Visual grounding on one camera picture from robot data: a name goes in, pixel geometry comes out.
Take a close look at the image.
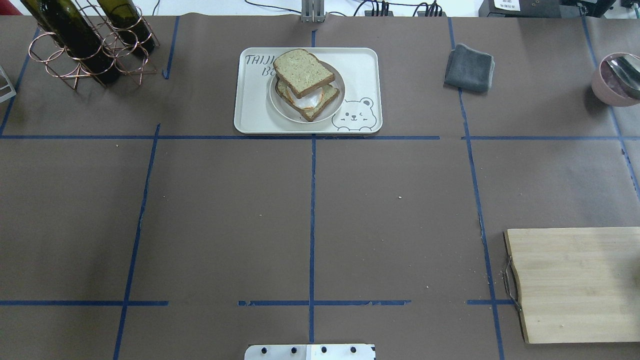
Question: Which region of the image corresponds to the white plate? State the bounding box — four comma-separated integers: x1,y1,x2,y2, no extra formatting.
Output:
267,61,346,125

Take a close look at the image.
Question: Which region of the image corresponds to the cream bear tray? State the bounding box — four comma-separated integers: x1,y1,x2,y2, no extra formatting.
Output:
234,47,383,135

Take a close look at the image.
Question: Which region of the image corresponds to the fried egg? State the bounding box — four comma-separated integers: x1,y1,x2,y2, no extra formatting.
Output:
285,86,325,111

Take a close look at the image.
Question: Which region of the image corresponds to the grey folded cloth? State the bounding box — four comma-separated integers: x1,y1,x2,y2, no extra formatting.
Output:
444,43,495,93

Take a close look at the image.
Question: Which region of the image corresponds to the black computer box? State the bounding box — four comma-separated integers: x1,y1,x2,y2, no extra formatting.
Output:
478,0,615,19

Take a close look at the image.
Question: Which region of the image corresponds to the wooden cutting board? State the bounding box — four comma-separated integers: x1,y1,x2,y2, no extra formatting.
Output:
503,227,640,344

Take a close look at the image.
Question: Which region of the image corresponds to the pink bowl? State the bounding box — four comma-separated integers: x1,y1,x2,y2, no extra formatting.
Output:
590,52,639,107

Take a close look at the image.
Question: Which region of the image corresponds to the dark green wine bottle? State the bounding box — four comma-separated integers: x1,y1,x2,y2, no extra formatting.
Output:
21,0,121,85

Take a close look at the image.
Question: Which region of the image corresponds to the metal scoop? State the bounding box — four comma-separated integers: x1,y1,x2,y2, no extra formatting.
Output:
605,54,640,100

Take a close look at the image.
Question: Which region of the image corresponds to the aluminium frame post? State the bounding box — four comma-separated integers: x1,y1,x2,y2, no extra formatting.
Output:
301,0,327,23

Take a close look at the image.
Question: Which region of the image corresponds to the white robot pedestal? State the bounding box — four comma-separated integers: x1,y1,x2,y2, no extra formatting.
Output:
244,343,377,360

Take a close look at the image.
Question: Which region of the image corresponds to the copper wire bottle rack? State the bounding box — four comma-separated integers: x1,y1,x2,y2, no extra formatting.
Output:
23,0,160,91

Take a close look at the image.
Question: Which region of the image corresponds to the white wire cup rack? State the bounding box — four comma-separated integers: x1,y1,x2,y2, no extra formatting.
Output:
0,66,17,103

